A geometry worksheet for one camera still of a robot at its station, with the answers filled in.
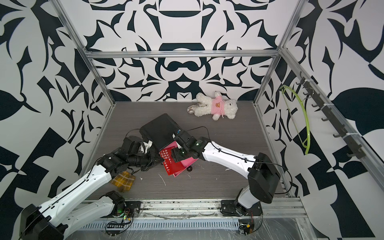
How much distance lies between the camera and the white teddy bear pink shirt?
1088mm

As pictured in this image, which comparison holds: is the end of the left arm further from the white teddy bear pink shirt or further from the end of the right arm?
the white teddy bear pink shirt

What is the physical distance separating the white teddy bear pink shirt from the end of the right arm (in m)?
0.45

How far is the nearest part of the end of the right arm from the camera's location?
0.57 meters
